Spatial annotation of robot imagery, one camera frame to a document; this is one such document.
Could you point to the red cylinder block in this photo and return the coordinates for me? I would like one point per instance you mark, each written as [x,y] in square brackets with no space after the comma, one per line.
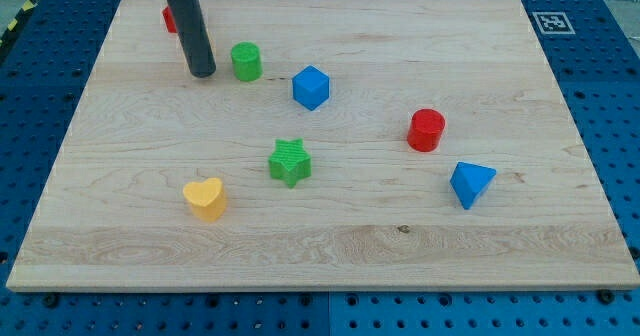
[425,130]

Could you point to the blue triangle block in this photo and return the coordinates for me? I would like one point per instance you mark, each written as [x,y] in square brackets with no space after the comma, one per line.
[470,181]

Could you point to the green cylinder block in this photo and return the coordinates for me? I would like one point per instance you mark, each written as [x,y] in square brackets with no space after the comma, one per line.
[246,61]

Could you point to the blue cube block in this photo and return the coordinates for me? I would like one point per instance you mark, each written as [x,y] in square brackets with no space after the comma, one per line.
[311,87]

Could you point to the yellow heart block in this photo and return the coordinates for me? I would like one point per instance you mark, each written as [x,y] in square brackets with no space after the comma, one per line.
[207,199]

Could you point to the red star block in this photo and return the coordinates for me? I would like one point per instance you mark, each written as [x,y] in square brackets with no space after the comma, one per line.
[169,20]

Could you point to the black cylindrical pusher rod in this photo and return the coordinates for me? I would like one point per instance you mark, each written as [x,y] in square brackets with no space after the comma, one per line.
[193,36]

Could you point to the wooden board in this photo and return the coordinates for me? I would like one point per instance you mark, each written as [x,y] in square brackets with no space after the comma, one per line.
[375,214]

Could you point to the green star block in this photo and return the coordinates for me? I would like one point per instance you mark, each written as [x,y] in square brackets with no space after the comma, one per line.
[289,162]

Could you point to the white fiducial marker tag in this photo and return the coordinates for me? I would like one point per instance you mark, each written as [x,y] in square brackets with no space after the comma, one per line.
[553,23]

